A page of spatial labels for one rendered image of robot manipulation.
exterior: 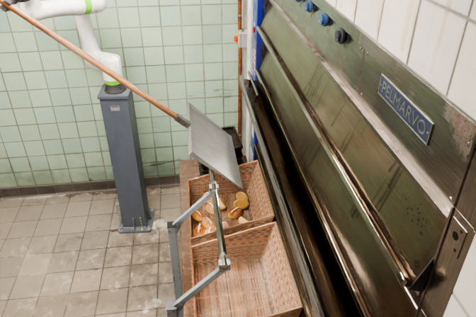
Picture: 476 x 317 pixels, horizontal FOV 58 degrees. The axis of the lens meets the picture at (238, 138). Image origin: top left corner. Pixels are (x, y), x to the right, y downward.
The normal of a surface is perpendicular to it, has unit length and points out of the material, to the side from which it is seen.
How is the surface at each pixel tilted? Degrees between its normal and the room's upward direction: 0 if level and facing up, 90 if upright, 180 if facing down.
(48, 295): 0
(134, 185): 90
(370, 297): 70
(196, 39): 90
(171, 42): 90
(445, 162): 90
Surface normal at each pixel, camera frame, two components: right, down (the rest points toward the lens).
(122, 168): 0.07, 0.52
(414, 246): -0.93, -0.22
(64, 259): 0.00, -0.85
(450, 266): -0.99, 0.07
